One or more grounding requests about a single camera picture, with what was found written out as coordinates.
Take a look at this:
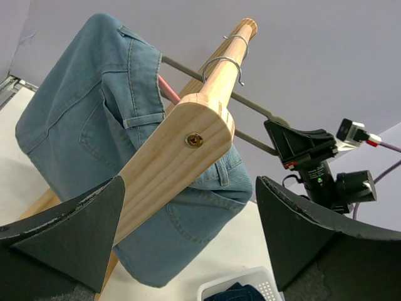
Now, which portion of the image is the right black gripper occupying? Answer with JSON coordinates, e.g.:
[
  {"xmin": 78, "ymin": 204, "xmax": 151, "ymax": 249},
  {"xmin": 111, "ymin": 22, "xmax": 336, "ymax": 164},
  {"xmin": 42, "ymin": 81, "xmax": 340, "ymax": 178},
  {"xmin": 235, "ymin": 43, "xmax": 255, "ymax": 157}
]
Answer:
[{"xmin": 264, "ymin": 120, "xmax": 338, "ymax": 199}]

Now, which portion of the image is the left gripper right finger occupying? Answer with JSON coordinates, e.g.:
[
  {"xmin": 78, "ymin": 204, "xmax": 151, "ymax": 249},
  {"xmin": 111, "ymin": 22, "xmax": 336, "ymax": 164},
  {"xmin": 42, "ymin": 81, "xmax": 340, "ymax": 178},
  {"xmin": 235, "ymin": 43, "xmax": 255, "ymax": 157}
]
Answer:
[{"xmin": 256, "ymin": 176, "xmax": 400, "ymax": 292}]

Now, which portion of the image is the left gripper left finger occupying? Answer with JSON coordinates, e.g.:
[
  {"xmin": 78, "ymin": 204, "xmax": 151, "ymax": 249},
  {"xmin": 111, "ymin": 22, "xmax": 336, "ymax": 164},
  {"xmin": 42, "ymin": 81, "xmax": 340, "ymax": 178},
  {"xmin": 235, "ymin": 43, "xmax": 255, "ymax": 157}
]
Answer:
[{"xmin": 1, "ymin": 176, "xmax": 125, "ymax": 293}]

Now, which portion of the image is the pink hanger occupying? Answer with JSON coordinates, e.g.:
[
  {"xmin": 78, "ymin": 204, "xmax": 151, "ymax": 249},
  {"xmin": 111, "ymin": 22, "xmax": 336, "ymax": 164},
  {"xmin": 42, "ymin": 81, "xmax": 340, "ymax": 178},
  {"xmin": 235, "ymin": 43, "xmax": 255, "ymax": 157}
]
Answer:
[{"xmin": 158, "ymin": 34, "xmax": 250, "ymax": 104}]

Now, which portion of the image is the grey metal hanger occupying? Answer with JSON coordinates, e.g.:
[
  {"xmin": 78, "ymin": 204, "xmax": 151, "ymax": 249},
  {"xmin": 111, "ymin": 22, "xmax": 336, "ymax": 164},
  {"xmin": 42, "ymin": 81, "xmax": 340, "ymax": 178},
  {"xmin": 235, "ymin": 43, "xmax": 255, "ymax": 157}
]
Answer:
[{"xmin": 161, "ymin": 55, "xmax": 291, "ymax": 157}]

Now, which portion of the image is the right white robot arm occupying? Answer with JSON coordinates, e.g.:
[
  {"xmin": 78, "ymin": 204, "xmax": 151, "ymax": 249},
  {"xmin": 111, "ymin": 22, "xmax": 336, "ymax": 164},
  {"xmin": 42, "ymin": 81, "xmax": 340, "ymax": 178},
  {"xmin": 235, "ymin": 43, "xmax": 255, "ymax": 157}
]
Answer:
[{"xmin": 264, "ymin": 120, "xmax": 377, "ymax": 214}]

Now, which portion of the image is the white plastic basket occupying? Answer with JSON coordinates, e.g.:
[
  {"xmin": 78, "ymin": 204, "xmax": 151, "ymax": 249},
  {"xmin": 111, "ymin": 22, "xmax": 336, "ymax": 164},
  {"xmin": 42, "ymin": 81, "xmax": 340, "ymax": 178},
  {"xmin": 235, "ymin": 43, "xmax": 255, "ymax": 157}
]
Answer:
[{"xmin": 197, "ymin": 267, "xmax": 283, "ymax": 300}]

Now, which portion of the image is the wooden clothes rack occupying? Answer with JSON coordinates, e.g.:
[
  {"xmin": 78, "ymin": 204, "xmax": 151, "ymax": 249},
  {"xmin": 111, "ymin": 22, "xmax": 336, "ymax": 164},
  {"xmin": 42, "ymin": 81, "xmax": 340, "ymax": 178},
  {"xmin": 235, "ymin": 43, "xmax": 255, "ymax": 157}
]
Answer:
[{"xmin": 18, "ymin": 18, "xmax": 258, "ymax": 301}]

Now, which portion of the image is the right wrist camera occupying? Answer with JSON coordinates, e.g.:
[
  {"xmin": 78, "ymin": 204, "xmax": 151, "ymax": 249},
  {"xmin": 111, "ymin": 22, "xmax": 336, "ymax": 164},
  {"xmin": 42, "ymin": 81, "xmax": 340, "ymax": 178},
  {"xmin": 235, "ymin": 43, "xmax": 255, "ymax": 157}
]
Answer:
[{"xmin": 335, "ymin": 119, "xmax": 382, "ymax": 152}]

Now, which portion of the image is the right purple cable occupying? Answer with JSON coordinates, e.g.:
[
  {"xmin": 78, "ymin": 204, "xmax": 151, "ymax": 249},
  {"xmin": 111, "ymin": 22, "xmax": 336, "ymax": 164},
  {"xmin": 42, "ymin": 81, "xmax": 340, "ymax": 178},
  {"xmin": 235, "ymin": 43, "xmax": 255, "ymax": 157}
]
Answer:
[{"xmin": 352, "ymin": 140, "xmax": 401, "ymax": 220}]

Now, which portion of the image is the aluminium rail frame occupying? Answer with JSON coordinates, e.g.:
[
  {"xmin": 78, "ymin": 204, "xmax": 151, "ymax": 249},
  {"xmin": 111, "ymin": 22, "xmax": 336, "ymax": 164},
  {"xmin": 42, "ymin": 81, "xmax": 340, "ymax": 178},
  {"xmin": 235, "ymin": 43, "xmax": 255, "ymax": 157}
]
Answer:
[{"xmin": 0, "ymin": 75, "xmax": 26, "ymax": 108}]

